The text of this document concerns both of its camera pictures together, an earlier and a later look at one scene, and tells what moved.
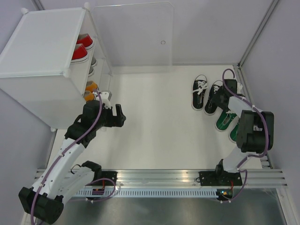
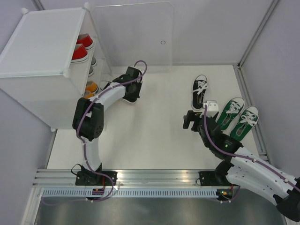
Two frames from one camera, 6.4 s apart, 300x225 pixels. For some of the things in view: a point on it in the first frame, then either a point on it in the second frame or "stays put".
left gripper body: (107, 119) to (136, 92)
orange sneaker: (88, 95) stays put
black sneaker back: (210, 107) to (123, 79)
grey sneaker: (93, 63) stays put
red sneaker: (80, 54) stays put
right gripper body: (216, 99) to (192, 116)
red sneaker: (85, 39) stays put
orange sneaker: (91, 86) stays put
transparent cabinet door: (137, 38) stays put
